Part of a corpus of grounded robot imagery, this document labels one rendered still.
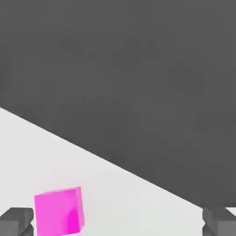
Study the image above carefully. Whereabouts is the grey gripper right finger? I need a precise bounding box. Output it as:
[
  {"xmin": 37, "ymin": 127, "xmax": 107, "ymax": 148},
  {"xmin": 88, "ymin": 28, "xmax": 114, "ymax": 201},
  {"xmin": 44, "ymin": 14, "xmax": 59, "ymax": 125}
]
[{"xmin": 202, "ymin": 206, "xmax": 236, "ymax": 236}]

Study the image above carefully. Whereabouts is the small magenta cube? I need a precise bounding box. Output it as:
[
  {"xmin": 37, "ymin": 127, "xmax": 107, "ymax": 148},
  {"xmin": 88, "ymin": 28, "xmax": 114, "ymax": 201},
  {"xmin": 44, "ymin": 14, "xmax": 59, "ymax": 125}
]
[{"xmin": 33, "ymin": 186, "xmax": 86, "ymax": 236}]

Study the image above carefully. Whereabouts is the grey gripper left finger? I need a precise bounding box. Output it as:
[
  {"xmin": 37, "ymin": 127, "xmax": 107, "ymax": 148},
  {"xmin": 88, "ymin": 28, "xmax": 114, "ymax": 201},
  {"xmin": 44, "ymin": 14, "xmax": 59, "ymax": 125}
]
[{"xmin": 0, "ymin": 207, "xmax": 35, "ymax": 236}]

